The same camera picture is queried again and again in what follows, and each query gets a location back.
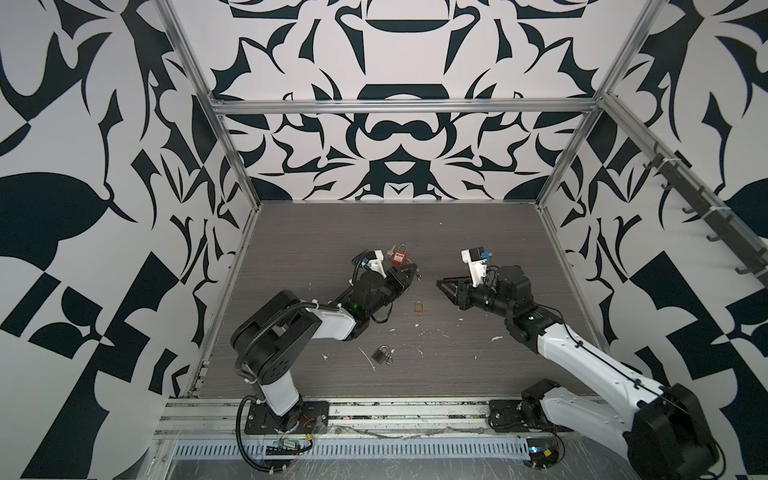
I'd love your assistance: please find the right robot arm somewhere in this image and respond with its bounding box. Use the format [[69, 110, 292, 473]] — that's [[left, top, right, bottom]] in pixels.
[[436, 266, 727, 479]]

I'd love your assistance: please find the white slotted cable duct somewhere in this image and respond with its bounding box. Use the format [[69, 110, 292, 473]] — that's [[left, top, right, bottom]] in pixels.
[[174, 437, 530, 460]]

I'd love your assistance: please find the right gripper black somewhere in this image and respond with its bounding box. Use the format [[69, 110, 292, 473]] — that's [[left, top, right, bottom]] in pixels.
[[436, 275, 515, 321]]

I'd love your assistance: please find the red padlock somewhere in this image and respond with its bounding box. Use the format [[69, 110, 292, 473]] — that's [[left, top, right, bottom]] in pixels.
[[388, 243, 409, 266]]

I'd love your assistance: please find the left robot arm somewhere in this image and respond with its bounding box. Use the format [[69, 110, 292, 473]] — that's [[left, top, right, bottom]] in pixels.
[[230, 263, 418, 425]]

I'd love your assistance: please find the right green circuit board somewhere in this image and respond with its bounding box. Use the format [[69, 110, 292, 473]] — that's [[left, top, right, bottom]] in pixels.
[[524, 439, 561, 470]]

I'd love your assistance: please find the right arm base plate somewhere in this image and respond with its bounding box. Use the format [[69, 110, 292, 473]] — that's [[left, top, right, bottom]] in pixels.
[[487, 399, 571, 433]]

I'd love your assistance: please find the left green circuit board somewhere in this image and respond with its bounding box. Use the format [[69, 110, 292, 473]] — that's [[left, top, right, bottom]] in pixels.
[[264, 436, 314, 456]]

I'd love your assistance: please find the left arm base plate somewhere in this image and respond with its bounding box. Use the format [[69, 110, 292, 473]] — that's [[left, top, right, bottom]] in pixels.
[[244, 401, 330, 435]]

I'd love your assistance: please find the aluminium mounting rail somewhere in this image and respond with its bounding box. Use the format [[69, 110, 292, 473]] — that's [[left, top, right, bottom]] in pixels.
[[152, 397, 496, 440]]

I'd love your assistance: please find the green circuit board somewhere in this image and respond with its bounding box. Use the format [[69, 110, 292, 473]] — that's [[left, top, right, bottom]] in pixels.
[[264, 436, 314, 456], [524, 439, 561, 470]]

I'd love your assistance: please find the black padlock with keys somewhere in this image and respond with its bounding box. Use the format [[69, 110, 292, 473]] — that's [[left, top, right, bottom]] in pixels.
[[358, 345, 393, 370]]

